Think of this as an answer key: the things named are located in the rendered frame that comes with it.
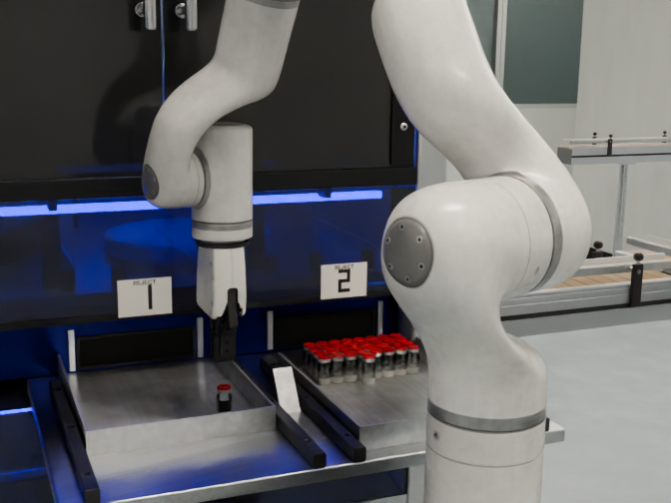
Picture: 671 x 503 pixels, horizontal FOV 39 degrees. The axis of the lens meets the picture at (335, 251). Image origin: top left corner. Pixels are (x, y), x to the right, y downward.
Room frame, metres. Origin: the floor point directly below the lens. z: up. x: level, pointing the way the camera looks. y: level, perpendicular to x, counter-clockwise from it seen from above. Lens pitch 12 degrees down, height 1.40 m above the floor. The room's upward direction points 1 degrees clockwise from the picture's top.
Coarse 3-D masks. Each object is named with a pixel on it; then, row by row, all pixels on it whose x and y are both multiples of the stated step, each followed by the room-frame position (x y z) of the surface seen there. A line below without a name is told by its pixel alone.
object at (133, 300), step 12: (168, 276) 1.45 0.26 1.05; (120, 288) 1.42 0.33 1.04; (132, 288) 1.43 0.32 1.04; (144, 288) 1.43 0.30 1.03; (156, 288) 1.44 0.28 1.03; (168, 288) 1.45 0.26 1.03; (120, 300) 1.42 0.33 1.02; (132, 300) 1.43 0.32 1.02; (144, 300) 1.43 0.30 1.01; (156, 300) 1.44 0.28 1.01; (168, 300) 1.45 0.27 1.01; (120, 312) 1.42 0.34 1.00; (132, 312) 1.43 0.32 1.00; (144, 312) 1.43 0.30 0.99; (156, 312) 1.44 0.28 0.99; (168, 312) 1.45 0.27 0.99
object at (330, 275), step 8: (328, 264) 1.55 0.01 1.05; (336, 264) 1.56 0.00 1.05; (344, 264) 1.56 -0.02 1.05; (352, 264) 1.57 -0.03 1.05; (360, 264) 1.58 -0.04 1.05; (328, 272) 1.55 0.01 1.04; (336, 272) 1.56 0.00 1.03; (344, 272) 1.56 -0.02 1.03; (352, 272) 1.57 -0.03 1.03; (360, 272) 1.58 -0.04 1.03; (328, 280) 1.55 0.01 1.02; (336, 280) 1.56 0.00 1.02; (352, 280) 1.57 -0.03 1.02; (360, 280) 1.58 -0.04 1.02; (328, 288) 1.55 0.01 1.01; (336, 288) 1.56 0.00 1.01; (352, 288) 1.57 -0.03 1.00; (360, 288) 1.58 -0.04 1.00; (328, 296) 1.55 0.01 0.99; (336, 296) 1.56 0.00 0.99; (344, 296) 1.56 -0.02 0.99
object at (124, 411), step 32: (64, 384) 1.37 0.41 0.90; (96, 384) 1.41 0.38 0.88; (128, 384) 1.41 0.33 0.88; (160, 384) 1.42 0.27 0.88; (192, 384) 1.42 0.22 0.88; (96, 416) 1.28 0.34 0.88; (128, 416) 1.28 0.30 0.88; (160, 416) 1.28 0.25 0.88; (192, 416) 1.20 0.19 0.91; (224, 416) 1.22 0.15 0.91; (256, 416) 1.23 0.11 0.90; (96, 448) 1.15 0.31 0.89; (128, 448) 1.17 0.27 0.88
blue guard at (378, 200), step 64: (256, 192) 1.51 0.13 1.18; (320, 192) 1.55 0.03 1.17; (384, 192) 1.59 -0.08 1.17; (0, 256) 1.36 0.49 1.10; (64, 256) 1.39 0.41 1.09; (128, 256) 1.43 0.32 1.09; (192, 256) 1.47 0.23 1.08; (256, 256) 1.51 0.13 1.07; (320, 256) 1.55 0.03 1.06; (0, 320) 1.35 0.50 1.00
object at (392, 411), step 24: (288, 360) 1.44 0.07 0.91; (312, 384) 1.34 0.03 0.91; (336, 384) 1.43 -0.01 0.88; (360, 384) 1.43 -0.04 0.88; (384, 384) 1.43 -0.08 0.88; (408, 384) 1.43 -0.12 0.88; (336, 408) 1.25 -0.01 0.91; (360, 408) 1.32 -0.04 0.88; (384, 408) 1.33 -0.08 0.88; (408, 408) 1.33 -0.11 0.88; (360, 432) 1.17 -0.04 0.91; (384, 432) 1.19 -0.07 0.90; (408, 432) 1.20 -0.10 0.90
